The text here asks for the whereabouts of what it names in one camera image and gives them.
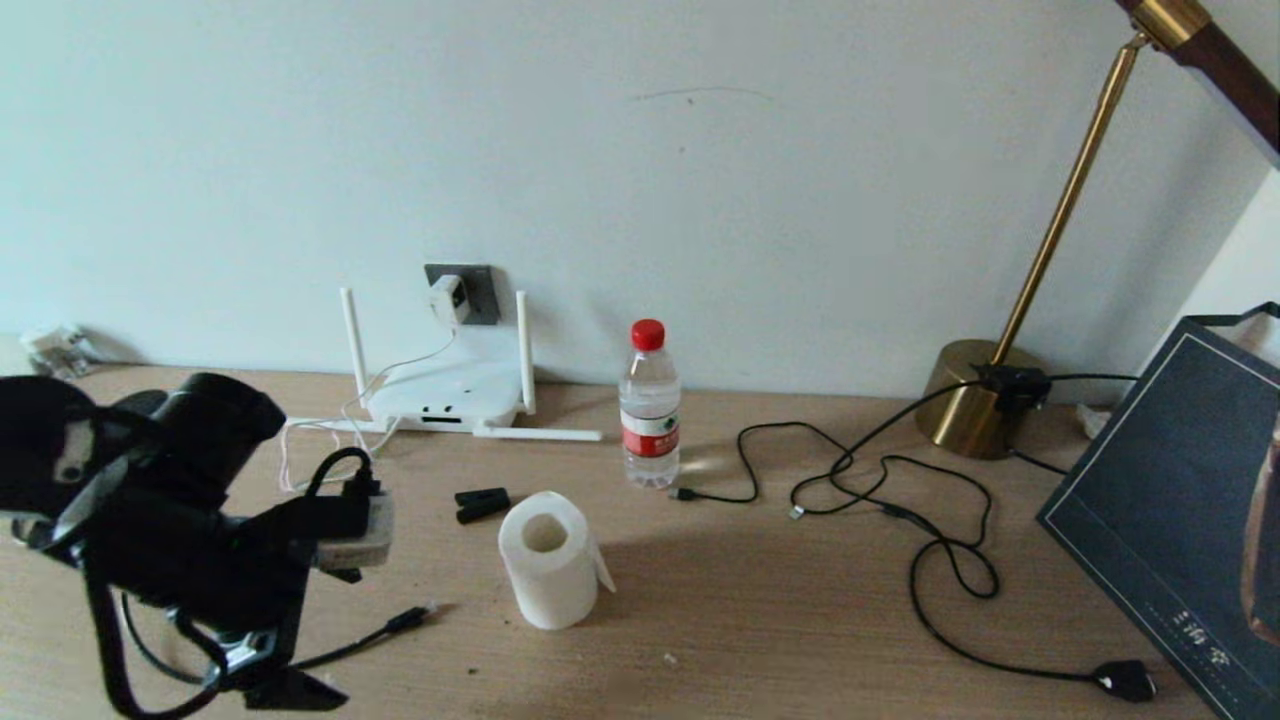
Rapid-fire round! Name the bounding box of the black lamp power cord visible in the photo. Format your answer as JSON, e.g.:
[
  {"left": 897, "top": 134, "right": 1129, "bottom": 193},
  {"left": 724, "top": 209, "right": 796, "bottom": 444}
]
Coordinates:
[
  {"left": 788, "top": 455, "right": 1158, "bottom": 703},
  {"left": 1008, "top": 373, "right": 1138, "bottom": 476}
]

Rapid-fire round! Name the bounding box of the dark blue paper bag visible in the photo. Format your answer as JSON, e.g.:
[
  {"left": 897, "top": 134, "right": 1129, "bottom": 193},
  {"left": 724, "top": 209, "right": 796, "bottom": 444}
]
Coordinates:
[{"left": 1036, "top": 303, "right": 1280, "bottom": 720}]

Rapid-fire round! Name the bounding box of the white power adapter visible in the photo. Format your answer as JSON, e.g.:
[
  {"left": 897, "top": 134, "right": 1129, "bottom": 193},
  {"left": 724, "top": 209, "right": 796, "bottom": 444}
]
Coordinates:
[{"left": 428, "top": 275, "right": 471, "bottom": 328}]

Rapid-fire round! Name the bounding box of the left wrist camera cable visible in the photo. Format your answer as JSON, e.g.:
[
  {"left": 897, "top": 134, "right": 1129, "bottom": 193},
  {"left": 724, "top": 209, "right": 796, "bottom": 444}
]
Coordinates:
[{"left": 78, "top": 447, "right": 389, "bottom": 720}]

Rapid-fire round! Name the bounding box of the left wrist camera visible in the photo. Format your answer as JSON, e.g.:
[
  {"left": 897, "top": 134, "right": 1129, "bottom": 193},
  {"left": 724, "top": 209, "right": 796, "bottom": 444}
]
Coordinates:
[{"left": 315, "top": 490, "right": 396, "bottom": 571}]

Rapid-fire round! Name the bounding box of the small black clip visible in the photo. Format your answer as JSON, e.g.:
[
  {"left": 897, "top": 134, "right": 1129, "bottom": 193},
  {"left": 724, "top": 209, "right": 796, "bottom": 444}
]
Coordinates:
[{"left": 455, "top": 486, "right": 512, "bottom": 525}]

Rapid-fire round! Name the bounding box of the thin black usb cable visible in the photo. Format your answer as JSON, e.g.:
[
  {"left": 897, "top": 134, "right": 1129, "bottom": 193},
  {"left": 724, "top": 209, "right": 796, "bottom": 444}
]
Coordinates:
[{"left": 670, "top": 380, "right": 1001, "bottom": 504}]

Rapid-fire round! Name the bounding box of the grey wall socket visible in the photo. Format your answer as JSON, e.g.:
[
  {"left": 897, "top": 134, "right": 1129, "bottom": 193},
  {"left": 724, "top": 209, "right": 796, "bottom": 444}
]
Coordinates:
[{"left": 424, "top": 264, "right": 501, "bottom": 327}]

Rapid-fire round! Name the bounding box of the white wifi router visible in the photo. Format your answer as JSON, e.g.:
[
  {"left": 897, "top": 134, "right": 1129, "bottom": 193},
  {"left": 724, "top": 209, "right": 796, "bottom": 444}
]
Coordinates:
[{"left": 285, "top": 288, "right": 604, "bottom": 443}]

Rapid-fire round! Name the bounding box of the white toilet paper roll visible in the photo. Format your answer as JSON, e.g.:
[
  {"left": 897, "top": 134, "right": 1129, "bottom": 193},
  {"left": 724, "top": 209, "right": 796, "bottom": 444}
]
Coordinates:
[{"left": 498, "top": 490, "right": 618, "bottom": 631}]

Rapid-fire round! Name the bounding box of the clear water bottle red cap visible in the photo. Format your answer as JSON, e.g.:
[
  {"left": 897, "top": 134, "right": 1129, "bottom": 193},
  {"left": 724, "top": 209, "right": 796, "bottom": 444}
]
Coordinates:
[{"left": 619, "top": 319, "right": 683, "bottom": 491}]

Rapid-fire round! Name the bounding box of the brass desk lamp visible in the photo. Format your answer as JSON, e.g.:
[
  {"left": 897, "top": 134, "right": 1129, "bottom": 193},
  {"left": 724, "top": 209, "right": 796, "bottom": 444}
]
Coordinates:
[{"left": 915, "top": 0, "right": 1280, "bottom": 461}]

